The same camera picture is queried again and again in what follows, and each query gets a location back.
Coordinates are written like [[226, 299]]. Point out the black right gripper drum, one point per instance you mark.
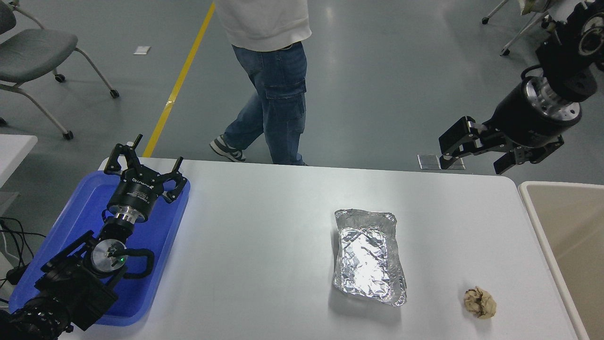
[[519, 123]]

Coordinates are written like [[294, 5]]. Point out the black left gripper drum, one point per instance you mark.
[[134, 193]]

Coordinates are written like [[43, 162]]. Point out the crinkled silver foil tray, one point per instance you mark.
[[368, 255]]

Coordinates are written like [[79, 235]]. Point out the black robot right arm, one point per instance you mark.
[[571, 52]]

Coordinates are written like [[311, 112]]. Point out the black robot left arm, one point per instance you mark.
[[71, 288]]

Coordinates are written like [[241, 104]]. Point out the metal floor plate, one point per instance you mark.
[[458, 165], [428, 162]]

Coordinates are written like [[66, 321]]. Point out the blue plastic tray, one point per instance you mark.
[[160, 236]]

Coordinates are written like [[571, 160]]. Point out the metal-legged castor chair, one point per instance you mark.
[[519, 35]]

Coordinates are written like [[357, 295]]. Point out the large pale bin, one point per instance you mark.
[[575, 245]]

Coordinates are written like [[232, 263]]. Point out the white side table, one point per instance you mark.
[[12, 151]]

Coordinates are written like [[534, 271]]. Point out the grey chair with castors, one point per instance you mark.
[[33, 52]]

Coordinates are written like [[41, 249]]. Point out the person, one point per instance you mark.
[[278, 94]]

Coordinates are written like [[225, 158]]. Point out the crumpled tan paper ball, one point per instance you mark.
[[480, 303]]

